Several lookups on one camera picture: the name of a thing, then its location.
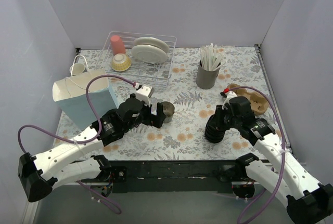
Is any front white plate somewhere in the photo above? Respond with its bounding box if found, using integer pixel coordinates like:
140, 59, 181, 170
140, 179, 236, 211
131, 45, 168, 63

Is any bundle of white straws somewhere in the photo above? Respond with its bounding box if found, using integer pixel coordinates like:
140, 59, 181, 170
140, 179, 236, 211
200, 43, 227, 71

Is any stack of black lids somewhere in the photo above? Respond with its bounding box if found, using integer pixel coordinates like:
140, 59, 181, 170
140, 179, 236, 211
204, 115, 226, 143

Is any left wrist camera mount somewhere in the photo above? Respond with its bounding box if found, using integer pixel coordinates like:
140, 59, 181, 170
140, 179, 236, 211
135, 85, 154, 106

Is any grey straw holder cup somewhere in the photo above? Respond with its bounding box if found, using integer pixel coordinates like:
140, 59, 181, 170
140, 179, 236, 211
196, 61, 220, 89

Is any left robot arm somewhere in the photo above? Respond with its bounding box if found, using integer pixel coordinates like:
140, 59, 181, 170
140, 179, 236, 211
18, 94, 166, 202

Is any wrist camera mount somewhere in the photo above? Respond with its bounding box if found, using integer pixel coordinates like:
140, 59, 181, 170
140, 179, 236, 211
220, 90, 237, 109
135, 85, 154, 106

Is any rear white plate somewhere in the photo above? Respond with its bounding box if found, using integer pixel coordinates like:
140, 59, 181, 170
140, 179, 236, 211
133, 37, 170, 53

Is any floral table mat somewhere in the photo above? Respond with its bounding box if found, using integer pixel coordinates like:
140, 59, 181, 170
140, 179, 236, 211
50, 46, 291, 161

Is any dark coffee cup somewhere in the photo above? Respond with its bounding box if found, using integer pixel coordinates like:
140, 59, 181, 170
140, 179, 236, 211
161, 101, 175, 124

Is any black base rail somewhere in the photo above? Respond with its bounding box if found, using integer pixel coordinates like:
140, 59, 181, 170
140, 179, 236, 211
70, 160, 276, 193

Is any white wire dish rack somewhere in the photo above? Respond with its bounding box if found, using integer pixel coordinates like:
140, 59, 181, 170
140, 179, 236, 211
95, 31, 176, 87

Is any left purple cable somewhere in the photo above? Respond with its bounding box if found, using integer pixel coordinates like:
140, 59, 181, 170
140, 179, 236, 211
17, 75, 138, 157

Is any light blue paper bag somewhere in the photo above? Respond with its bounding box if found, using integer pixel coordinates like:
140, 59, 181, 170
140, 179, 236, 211
53, 69, 119, 130

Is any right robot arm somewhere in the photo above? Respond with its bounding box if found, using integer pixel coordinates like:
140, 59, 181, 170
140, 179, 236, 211
204, 92, 332, 223

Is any brown cardboard cup carrier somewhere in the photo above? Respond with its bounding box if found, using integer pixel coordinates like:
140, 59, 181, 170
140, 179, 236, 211
227, 83, 269, 116

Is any pink plastic cup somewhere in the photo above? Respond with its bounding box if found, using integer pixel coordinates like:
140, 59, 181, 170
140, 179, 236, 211
110, 35, 126, 55

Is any small white mug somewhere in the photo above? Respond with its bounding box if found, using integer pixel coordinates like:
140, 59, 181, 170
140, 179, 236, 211
69, 63, 86, 76

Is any white plate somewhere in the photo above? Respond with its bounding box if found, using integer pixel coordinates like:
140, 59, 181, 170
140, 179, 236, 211
131, 45, 168, 63
133, 37, 170, 53

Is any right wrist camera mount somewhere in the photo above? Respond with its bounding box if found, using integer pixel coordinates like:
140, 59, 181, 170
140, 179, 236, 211
220, 90, 237, 109

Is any yellow patterned bowl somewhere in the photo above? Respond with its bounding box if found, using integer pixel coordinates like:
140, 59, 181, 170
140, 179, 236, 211
111, 54, 132, 72

